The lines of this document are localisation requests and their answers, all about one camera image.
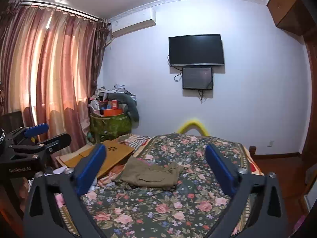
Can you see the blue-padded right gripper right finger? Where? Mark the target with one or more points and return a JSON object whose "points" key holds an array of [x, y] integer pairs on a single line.
{"points": [[223, 169]]}

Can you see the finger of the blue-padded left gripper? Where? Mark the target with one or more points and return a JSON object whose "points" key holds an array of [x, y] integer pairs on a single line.
{"points": [[25, 149], [27, 132]]}

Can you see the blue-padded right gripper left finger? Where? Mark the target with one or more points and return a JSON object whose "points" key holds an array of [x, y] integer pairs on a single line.
{"points": [[87, 169]]}

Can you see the olive khaki pants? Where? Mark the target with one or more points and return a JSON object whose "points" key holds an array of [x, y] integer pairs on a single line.
{"points": [[139, 173]]}

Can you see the colourful fleece blanket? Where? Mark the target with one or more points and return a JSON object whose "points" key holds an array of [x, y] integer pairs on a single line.
{"points": [[247, 161]]}

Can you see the dark floral bedspread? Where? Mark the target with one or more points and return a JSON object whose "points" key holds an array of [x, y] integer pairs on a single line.
{"points": [[189, 210]]}

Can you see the orange box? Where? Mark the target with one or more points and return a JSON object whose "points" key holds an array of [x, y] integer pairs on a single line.
{"points": [[112, 112]]}

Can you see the yellow foam tube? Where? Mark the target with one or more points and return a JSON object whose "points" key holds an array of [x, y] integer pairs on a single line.
{"points": [[193, 124]]}

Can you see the pink curtains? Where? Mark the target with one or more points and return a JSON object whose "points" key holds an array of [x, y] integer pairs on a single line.
{"points": [[50, 61]]}

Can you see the small black monitor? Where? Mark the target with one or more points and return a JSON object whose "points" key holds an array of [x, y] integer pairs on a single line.
{"points": [[197, 78]]}

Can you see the white air conditioner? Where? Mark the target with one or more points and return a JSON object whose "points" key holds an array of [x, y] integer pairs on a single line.
{"points": [[128, 23]]}

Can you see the wooden overhead cabinet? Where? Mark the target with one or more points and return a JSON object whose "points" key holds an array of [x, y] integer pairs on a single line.
{"points": [[291, 16]]}

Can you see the black wall television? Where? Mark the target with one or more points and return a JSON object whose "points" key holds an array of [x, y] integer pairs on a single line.
{"points": [[196, 50]]}

